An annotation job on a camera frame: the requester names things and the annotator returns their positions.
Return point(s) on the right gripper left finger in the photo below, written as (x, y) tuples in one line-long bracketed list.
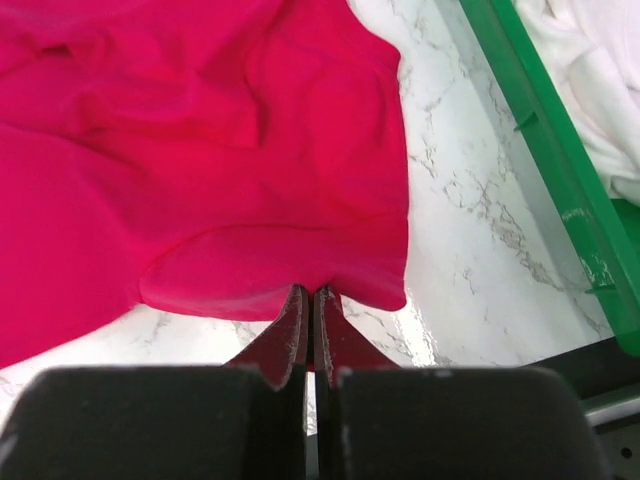
[(280, 351)]

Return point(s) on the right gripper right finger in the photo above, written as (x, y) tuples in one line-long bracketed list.
[(337, 344)]

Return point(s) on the magenta t shirt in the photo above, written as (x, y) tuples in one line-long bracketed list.
[(198, 157)]

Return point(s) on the green plastic tray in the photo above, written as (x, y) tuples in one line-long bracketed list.
[(604, 232)]

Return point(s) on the white crumpled t shirt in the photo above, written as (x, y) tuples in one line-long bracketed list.
[(590, 50)]

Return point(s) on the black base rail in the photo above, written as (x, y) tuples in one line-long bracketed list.
[(606, 379)]

